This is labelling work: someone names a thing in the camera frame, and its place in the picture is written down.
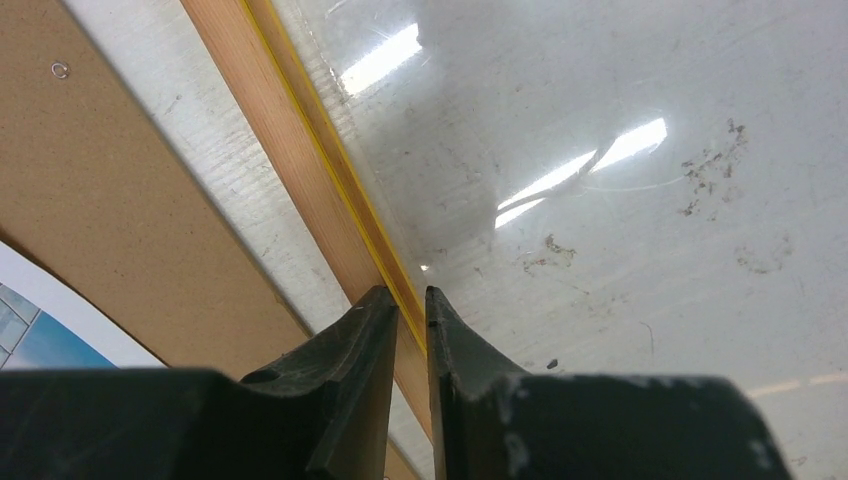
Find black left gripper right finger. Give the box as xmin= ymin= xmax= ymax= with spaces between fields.
xmin=425 ymin=286 xmax=791 ymax=479

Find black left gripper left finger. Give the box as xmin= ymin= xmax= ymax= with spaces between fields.
xmin=1 ymin=286 xmax=399 ymax=479

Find clear glass sheet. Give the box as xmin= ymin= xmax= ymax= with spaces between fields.
xmin=276 ymin=1 xmax=847 ymax=479

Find printed building photo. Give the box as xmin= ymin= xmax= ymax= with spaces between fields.
xmin=1 ymin=244 xmax=165 ymax=371

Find yellow wooden picture frame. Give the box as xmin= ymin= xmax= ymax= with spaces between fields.
xmin=183 ymin=1 xmax=433 ymax=437

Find brown cardboard backing board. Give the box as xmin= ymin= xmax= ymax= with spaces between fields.
xmin=1 ymin=1 xmax=355 ymax=378

